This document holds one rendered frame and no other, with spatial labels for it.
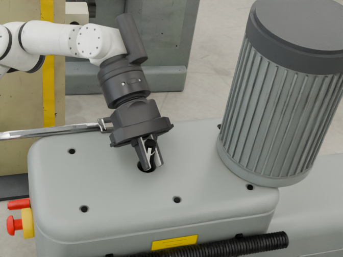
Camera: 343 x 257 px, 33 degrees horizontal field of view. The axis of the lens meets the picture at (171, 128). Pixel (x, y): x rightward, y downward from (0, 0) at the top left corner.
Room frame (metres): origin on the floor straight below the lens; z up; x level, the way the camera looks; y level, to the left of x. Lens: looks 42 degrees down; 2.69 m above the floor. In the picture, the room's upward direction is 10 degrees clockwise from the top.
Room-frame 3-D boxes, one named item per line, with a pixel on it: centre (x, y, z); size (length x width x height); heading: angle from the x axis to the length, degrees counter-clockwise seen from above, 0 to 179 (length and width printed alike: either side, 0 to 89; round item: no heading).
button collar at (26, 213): (0.68, 0.25, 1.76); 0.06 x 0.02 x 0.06; 22
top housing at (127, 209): (0.77, 0.02, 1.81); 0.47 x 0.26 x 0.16; 112
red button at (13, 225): (0.67, 0.27, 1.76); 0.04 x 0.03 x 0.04; 22
